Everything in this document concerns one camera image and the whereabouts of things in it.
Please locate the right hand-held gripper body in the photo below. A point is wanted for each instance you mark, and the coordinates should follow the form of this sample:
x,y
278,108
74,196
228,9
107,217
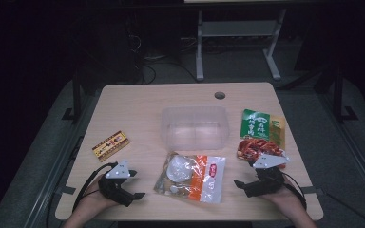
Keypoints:
x,y
266,182

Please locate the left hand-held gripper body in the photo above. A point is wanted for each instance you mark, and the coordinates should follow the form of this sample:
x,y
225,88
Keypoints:
x,y
117,186

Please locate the green red food packet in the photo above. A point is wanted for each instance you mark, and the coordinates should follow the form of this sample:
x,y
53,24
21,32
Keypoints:
x,y
259,133

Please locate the small yellow red box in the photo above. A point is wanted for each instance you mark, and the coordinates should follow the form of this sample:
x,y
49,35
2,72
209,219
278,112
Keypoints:
x,y
111,145

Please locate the clear orange food packet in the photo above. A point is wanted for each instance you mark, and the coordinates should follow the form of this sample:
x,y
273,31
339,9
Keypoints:
x,y
191,177

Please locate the clear plastic container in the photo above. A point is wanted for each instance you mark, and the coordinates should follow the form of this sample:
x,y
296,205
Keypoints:
x,y
195,128

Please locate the person's right hand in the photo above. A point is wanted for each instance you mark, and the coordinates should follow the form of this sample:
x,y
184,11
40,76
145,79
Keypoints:
x,y
285,198

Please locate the person's left hand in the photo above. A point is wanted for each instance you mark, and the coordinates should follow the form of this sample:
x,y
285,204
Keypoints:
x,y
92,201

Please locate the grey tape strip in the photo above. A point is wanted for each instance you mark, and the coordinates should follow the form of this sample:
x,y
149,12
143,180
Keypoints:
x,y
313,190
66,190

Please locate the black metal stand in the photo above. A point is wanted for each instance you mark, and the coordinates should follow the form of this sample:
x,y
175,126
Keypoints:
x,y
339,95
76,95

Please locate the grey metal desk frame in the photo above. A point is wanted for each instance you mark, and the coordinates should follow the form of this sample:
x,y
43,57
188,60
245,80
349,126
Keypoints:
x,y
237,28

